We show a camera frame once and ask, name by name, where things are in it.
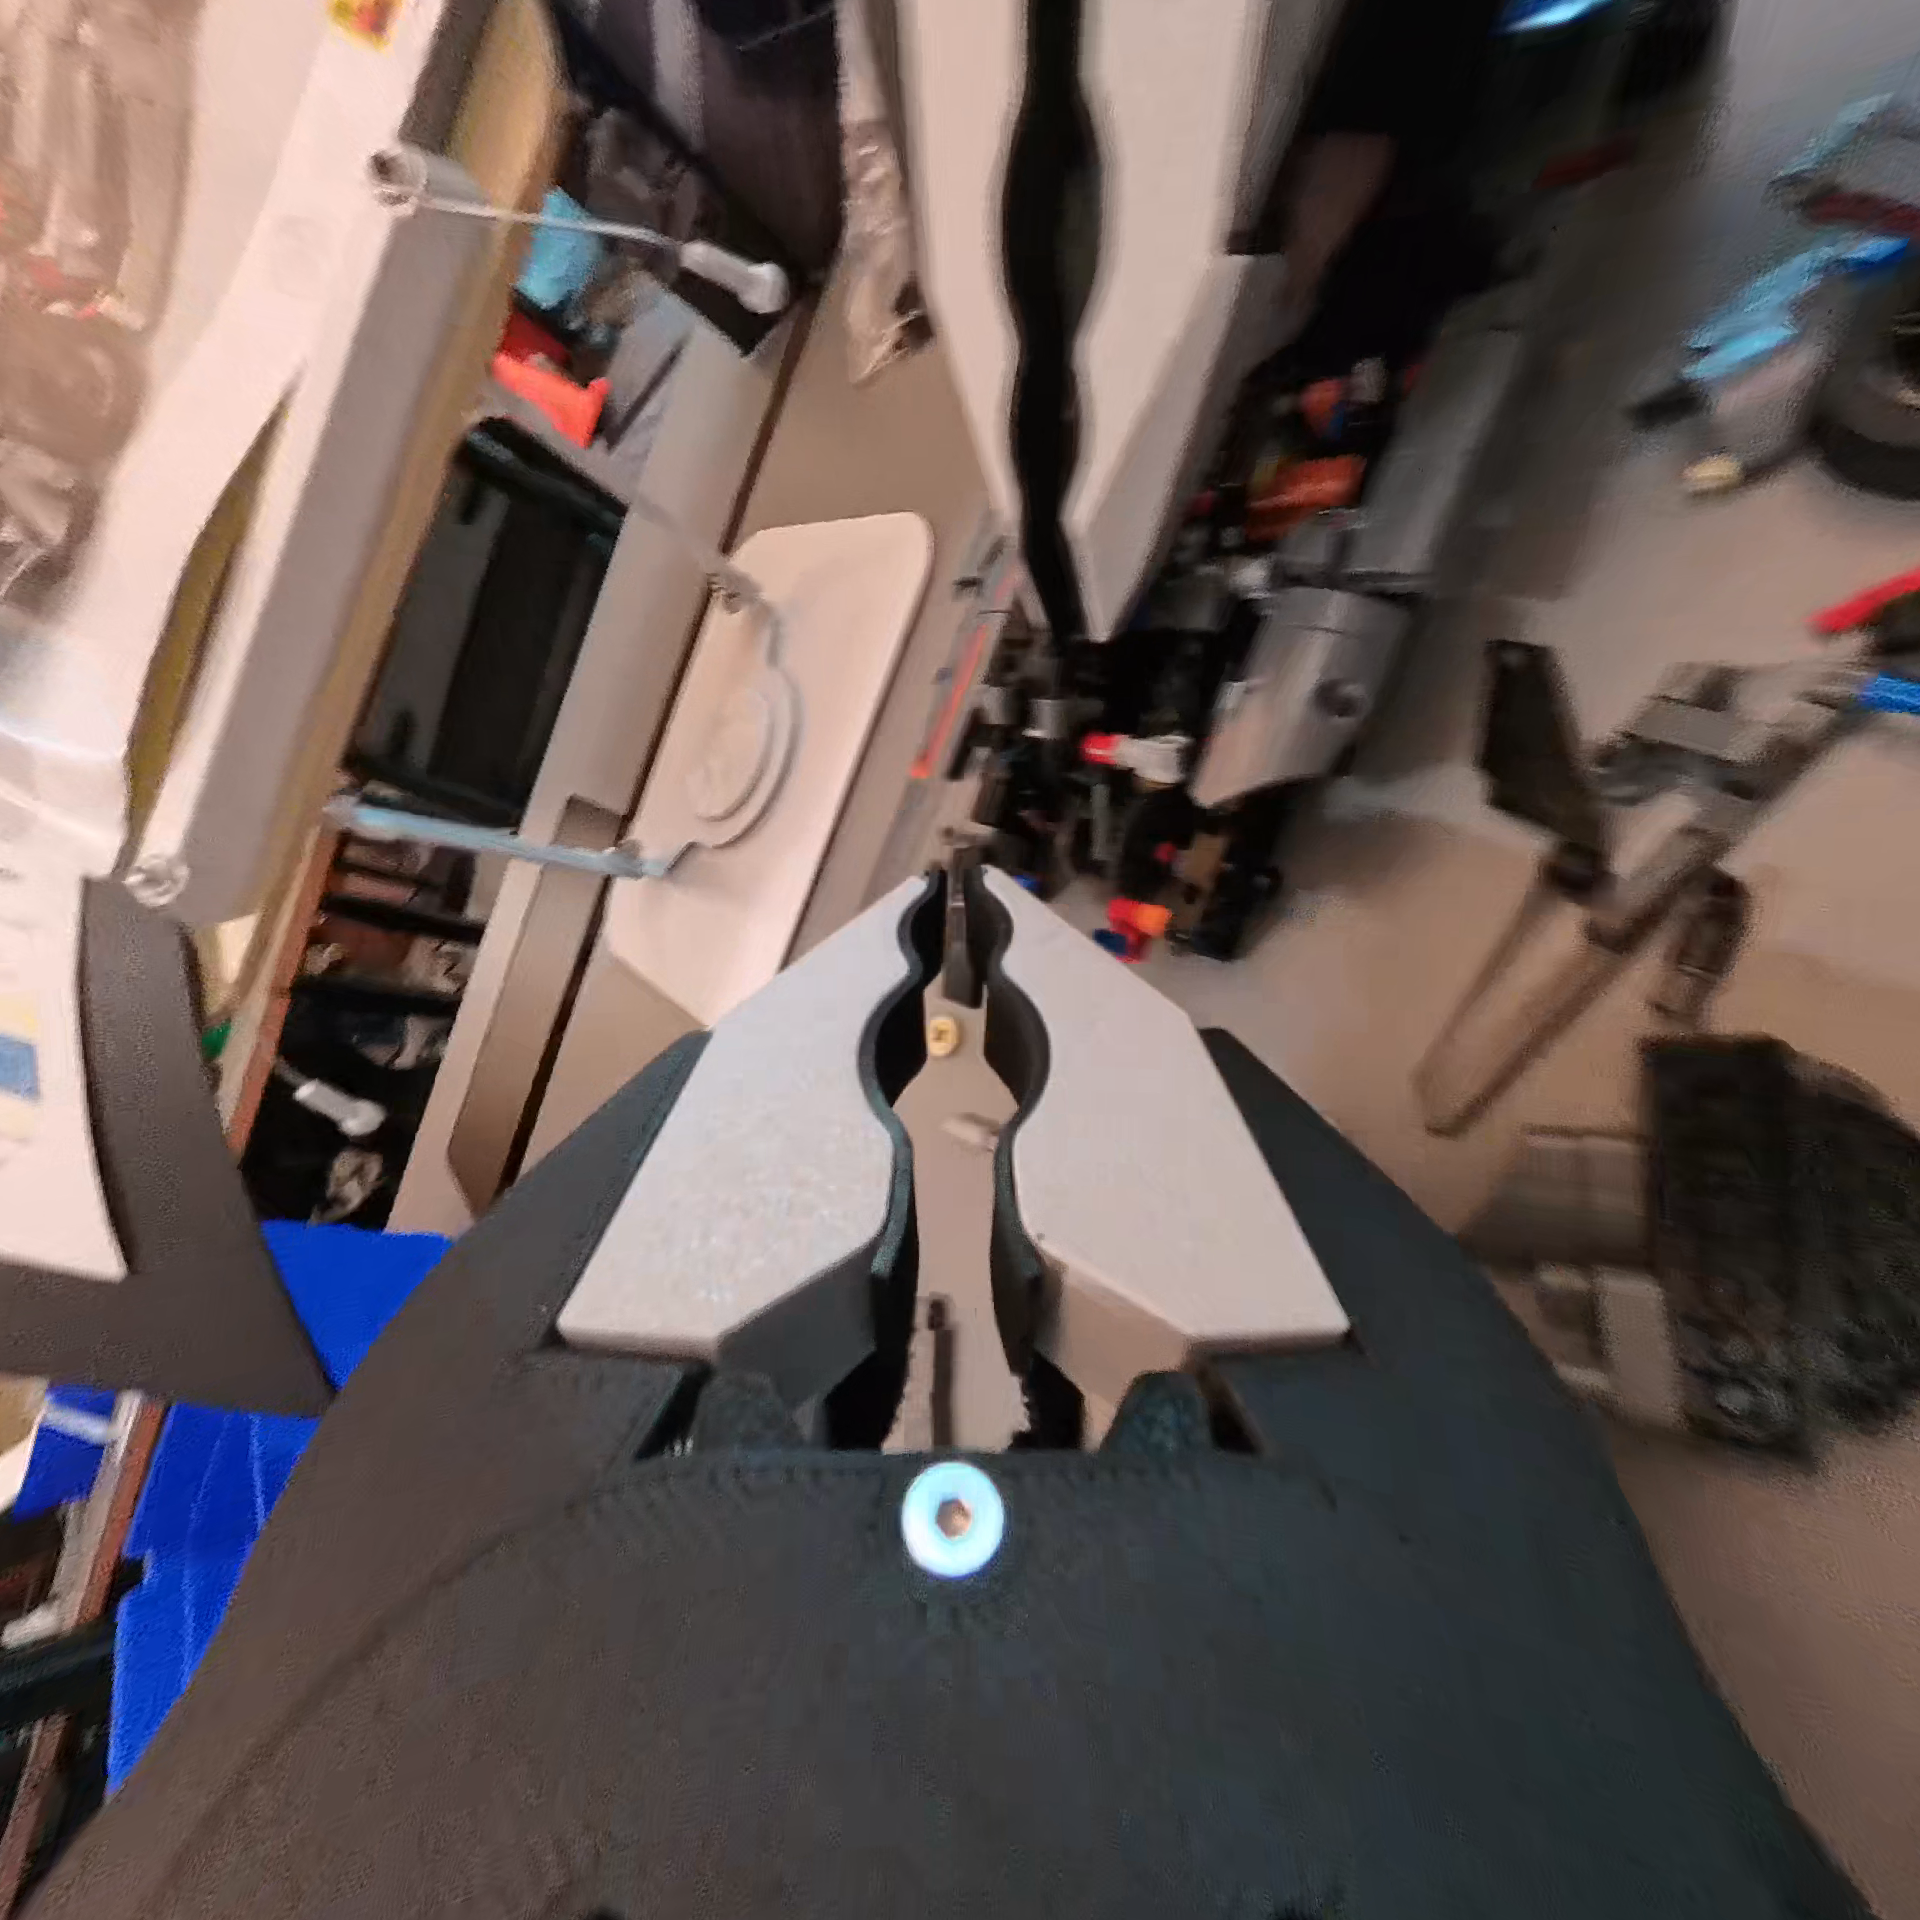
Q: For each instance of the white printed sheet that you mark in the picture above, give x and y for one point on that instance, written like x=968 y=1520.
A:
x=90 y=298

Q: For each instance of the orange plastic part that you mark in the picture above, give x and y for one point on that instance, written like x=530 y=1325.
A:
x=555 y=399

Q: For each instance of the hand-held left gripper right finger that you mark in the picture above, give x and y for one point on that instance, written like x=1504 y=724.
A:
x=1184 y=1201

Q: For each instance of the white paper sheet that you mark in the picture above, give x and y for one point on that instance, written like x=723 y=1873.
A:
x=53 y=1170

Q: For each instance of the lego car chassis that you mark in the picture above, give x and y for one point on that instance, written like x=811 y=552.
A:
x=1307 y=690

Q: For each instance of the blue plastic bin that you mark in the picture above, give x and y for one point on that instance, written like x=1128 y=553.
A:
x=224 y=1499

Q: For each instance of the black lego wheel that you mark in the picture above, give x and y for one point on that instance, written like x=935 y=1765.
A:
x=1877 y=420

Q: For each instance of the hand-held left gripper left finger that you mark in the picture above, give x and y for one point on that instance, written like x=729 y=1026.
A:
x=722 y=1201

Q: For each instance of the black lego fender assembly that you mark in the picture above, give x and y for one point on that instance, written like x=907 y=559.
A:
x=1786 y=1246

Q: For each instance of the small red lego axle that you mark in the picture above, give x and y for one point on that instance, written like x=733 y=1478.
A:
x=1868 y=598

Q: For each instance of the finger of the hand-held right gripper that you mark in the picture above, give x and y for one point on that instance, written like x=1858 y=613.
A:
x=1184 y=224
x=962 y=179

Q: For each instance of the person's right hand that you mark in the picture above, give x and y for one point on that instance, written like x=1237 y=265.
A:
x=1352 y=240

